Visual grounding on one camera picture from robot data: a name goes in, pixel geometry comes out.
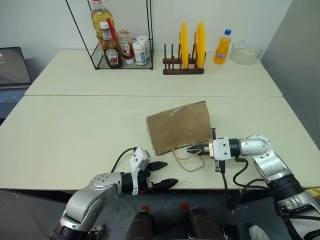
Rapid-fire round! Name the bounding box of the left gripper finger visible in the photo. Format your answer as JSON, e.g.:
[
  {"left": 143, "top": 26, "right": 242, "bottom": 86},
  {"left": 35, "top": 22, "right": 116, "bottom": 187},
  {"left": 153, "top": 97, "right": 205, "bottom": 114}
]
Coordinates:
[
  {"left": 150, "top": 178, "right": 179, "bottom": 193},
  {"left": 147, "top": 161, "right": 169, "bottom": 172}
]

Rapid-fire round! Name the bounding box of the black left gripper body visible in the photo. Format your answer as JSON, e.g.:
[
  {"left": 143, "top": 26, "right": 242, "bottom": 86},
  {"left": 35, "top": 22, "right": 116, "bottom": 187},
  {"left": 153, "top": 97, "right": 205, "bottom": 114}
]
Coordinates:
[{"left": 138, "top": 161, "right": 155, "bottom": 194}]

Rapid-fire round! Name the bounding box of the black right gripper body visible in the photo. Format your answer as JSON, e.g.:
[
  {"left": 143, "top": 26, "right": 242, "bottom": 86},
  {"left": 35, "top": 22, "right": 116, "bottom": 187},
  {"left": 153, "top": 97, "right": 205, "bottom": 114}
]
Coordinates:
[{"left": 203, "top": 141, "right": 216, "bottom": 158}]

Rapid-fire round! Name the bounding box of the brown paper bag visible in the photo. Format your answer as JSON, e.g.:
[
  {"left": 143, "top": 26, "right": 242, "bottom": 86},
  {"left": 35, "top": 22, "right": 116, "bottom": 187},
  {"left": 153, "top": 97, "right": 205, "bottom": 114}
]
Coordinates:
[{"left": 145, "top": 100, "right": 214, "bottom": 173}]

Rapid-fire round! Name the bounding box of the dark rounded shape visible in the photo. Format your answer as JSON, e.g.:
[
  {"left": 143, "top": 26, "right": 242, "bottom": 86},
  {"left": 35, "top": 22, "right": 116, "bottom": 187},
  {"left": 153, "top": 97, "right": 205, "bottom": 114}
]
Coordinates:
[
  {"left": 125, "top": 209, "right": 154, "bottom": 240},
  {"left": 187, "top": 206, "right": 226, "bottom": 240}
]

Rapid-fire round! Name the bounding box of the brown wooden dish rack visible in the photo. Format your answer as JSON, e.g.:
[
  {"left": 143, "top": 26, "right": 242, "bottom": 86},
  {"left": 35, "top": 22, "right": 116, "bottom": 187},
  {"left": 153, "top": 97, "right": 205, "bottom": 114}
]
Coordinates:
[{"left": 162, "top": 43, "right": 208, "bottom": 76}]

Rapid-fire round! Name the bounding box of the white shoe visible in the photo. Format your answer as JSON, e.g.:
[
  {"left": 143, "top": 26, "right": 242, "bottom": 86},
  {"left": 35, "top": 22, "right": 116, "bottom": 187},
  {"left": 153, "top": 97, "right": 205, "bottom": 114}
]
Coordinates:
[{"left": 247, "top": 224, "right": 269, "bottom": 240}]

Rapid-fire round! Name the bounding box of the orange soda bottle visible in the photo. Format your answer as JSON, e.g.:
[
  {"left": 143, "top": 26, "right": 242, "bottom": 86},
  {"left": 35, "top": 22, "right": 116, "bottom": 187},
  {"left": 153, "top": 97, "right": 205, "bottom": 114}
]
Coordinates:
[{"left": 213, "top": 28, "right": 233, "bottom": 66}]

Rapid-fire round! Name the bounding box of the yellow plate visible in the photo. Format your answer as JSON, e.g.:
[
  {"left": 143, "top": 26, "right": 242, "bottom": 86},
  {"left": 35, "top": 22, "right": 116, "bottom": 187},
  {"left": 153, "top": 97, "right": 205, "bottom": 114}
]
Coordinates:
[
  {"left": 194, "top": 20, "right": 208, "bottom": 69},
  {"left": 178, "top": 20, "right": 190, "bottom": 69}
]

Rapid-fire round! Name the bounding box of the clear glass bowl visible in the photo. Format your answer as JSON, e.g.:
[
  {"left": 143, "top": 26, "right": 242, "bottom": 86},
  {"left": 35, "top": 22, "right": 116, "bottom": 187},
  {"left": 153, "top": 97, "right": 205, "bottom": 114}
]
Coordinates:
[{"left": 230, "top": 39, "right": 263, "bottom": 66}]

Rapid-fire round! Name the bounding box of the white spice shaker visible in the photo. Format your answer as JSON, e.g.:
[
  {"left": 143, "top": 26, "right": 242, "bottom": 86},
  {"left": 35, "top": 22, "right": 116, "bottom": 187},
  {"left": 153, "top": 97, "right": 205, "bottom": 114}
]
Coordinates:
[
  {"left": 136, "top": 35, "right": 151, "bottom": 60},
  {"left": 132, "top": 40, "right": 148, "bottom": 67}
]

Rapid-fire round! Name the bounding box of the yellow object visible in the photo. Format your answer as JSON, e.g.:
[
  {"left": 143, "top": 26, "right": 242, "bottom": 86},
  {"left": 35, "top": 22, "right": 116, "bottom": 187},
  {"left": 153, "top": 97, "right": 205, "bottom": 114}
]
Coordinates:
[{"left": 305, "top": 187, "right": 320, "bottom": 201}]

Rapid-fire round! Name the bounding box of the glass Heinz ketchup bottle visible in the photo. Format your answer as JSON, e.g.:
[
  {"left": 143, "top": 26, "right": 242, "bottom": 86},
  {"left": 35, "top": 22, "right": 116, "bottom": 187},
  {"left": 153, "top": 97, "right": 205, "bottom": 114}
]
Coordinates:
[{"left": 99, "top": 21, "right": 124, "bottom": 69}]

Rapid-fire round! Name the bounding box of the red squeeze ketchup bottle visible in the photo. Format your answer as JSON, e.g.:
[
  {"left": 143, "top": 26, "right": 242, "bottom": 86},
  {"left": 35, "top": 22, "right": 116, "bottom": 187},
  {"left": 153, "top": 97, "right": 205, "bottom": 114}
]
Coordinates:
[{"left": 117, "top": 29, "right": 136, "bottom": 65}]

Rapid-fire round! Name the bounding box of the cooking oil bottle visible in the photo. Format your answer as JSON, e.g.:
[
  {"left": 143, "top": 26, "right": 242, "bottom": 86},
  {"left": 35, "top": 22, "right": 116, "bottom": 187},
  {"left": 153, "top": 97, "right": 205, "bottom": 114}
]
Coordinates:
[{"left": 90, "top": 0, "right": 121, "bottom": 52}]

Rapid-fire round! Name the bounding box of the grey laptop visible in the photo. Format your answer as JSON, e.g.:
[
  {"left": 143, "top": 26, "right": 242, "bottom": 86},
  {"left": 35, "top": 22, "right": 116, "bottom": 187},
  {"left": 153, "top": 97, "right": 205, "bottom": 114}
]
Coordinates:
[{"left": 0, "top": 46, "right": 34, "bottom": 119}]

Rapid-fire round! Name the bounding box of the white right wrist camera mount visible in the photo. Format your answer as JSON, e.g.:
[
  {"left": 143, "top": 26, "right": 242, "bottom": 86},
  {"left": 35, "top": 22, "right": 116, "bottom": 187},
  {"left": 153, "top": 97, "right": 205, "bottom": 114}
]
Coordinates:
[{"left": 212, "top": 136, "right": 237, "bottom": 161}]

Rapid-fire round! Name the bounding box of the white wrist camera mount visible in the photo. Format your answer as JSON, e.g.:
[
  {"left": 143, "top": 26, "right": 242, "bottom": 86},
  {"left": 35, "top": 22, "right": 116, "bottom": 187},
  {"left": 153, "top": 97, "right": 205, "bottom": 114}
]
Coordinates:
[
  {"left": 128, "top": 146, "right": 152, "bottom": 196},
  {"left": 212, "top": 136, "right": 237, "bottom": 161}
]

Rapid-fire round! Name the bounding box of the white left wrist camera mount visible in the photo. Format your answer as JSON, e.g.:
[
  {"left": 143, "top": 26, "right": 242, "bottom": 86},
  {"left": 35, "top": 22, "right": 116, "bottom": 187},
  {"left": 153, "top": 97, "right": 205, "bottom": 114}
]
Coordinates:
[{"left": 128, "top": 146, "right": 152, "bottom": 196}]

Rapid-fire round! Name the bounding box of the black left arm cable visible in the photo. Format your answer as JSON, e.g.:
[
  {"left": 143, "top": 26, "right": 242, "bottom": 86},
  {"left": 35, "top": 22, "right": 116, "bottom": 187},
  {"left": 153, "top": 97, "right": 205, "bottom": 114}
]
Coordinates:
[{"left": 110, "top": 147, "right": 137, "bottom": 174}]

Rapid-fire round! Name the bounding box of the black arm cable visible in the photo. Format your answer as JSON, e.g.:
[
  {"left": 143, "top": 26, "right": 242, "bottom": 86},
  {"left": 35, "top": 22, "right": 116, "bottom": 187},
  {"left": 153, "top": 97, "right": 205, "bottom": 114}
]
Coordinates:
[
  {"left": 214, "top": 156, "right": 269, "bottom": 210},
  {"left": 110, "top": 147, "right": 137, "bottom": 174}
]

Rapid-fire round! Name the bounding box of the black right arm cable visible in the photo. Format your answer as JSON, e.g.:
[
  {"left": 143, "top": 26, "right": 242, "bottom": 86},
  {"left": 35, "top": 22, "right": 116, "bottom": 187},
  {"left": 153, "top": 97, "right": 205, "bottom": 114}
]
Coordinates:
[{"left": 214, "top": 156, "right": 269, "bottom": 210}]

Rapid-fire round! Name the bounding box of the black wire rack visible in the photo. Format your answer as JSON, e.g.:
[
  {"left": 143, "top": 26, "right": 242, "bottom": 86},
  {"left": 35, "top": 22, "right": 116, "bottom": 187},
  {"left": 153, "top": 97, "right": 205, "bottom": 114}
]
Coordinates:
[{"left": 65, "top": 0, "right": 155, "bottom": 71}]

